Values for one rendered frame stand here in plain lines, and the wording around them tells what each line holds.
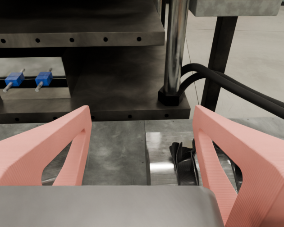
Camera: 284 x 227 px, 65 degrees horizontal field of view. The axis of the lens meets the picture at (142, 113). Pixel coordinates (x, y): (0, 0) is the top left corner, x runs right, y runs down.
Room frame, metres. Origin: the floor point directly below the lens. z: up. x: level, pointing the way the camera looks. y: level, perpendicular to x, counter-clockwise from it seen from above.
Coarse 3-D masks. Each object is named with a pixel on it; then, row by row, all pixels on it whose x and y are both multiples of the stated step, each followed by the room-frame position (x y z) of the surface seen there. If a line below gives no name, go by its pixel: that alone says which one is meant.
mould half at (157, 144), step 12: (156, 132) 0.46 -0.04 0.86; (168, 132) 0.46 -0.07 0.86; (180, 132) 0.46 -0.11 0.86; (192, 132) 0.46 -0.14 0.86; (156, 144) 0.42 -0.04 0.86; (168, 144) 0.42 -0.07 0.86; (156, 156) 0.31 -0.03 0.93; (168, 156) 0.31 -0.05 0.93; (156, 168) 0.28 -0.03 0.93; (168, 168) 0.28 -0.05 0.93; (228, 168) 0.28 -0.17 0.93; (156, 180) 0.26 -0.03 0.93; (168, 180) 0.26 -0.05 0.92
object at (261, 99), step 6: (246, 90) 0.60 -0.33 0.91; (240, 96) 0.59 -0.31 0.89; (246, 96) 0.58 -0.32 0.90; (252, 96) 0.58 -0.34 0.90; (258, 96) 0.58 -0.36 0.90; (252, 102) 0.57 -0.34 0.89; (258, 102) 0.56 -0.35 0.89; (264, 102) 0.56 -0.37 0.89; (270, 102) 0.56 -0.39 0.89; (264, 108) 0.55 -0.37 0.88; (270, 108) 0.54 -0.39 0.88; (276, 108) 0.54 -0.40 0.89; (282, 108) 0.54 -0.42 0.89; (276, 114) 0.53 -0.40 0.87; (282, 114) 0.53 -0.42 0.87
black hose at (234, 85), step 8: (192, 64) 0.75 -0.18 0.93; (200, 64) 0.73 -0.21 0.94; (184, 72) 0.77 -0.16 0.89; (200, 72) 0.71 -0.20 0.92; (208, 72) 0.68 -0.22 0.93; (216, 80) 0.65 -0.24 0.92; (224, 80) 0.64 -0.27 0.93; (224, 88) 0.63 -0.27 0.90; (232, 88) 0.61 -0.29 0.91; (240, 88) 0.60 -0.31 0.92
